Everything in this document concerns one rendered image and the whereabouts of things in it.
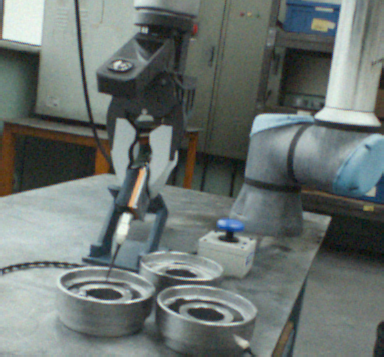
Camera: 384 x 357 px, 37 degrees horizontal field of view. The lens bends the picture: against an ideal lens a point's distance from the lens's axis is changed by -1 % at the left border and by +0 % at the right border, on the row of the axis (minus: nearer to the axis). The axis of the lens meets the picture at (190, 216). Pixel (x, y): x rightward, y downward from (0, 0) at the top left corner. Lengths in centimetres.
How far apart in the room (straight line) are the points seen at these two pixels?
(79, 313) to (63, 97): 251
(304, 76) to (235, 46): 59
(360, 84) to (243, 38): 348
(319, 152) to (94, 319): 59
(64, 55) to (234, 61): 177
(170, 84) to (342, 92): 44
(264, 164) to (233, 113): 337
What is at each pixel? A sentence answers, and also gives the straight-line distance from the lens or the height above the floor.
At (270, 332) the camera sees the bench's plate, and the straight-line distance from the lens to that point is 67.
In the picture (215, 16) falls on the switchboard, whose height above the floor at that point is 159.
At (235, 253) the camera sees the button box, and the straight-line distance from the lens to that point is 82.
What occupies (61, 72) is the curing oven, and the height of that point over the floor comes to 104.
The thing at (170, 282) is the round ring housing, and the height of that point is 83.
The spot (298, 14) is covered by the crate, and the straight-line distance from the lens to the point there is 417.
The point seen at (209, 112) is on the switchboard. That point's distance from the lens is 453.
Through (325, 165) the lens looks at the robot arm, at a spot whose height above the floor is 96.
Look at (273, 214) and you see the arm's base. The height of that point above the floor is 84.
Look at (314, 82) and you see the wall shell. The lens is 462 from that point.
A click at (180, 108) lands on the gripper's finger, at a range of 67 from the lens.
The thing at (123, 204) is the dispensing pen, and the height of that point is 92.
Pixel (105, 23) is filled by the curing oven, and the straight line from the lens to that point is 296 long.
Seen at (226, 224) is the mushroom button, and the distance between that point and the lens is 83.
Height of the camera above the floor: 106
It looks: 13 degrees down
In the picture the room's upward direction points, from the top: 8 degrees clockwise
